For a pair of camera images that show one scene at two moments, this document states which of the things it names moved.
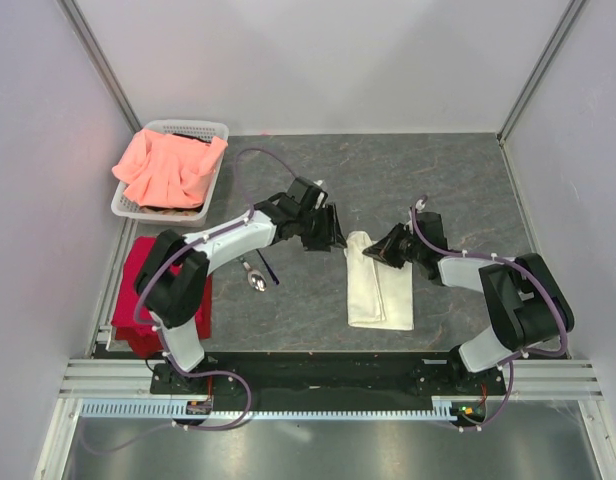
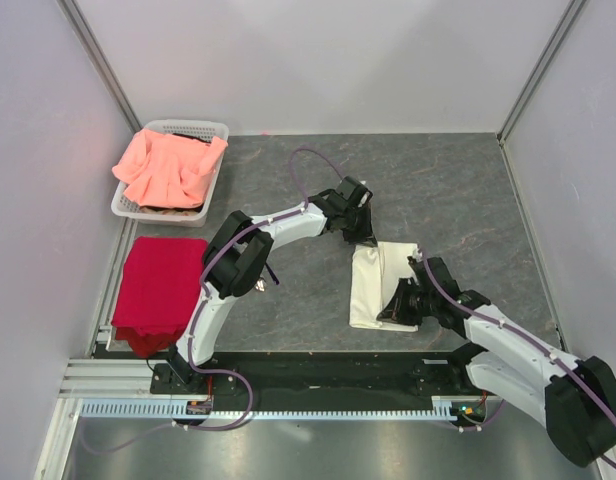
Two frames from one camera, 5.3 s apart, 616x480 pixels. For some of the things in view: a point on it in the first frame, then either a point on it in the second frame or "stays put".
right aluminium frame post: x=572 y=12 stays put
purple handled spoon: x=267 y=267 stays put
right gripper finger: x=387 y=249 → x=405 y=305
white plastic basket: x=205 y=130 stays put
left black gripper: x=330 y=234 → x=365 y=235
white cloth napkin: x=379 y=294 stays put
